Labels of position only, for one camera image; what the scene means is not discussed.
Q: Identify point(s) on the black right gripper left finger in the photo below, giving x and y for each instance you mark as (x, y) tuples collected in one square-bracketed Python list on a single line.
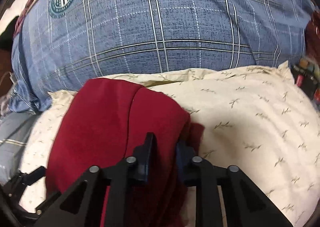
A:
[(99, 196)]

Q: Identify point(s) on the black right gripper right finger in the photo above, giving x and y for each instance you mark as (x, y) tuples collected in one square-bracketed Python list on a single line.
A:
[(225, 195)]

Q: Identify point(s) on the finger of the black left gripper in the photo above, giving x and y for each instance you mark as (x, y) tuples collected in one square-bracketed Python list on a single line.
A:
[(20, 181)]

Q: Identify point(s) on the dark red garment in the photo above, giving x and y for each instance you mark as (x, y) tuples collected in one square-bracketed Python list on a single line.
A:
[(106, 120)]

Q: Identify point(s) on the grey-blue plaid bed sheet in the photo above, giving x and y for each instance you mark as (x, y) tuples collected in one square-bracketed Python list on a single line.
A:
[(15, 131)]

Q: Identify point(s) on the cream leaf-print pillow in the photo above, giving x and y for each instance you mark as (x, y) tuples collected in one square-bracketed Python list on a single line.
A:
[(258, 119)]

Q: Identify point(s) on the dark red plastic bag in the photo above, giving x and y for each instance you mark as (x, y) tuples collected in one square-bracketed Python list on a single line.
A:
[(312, 37)]

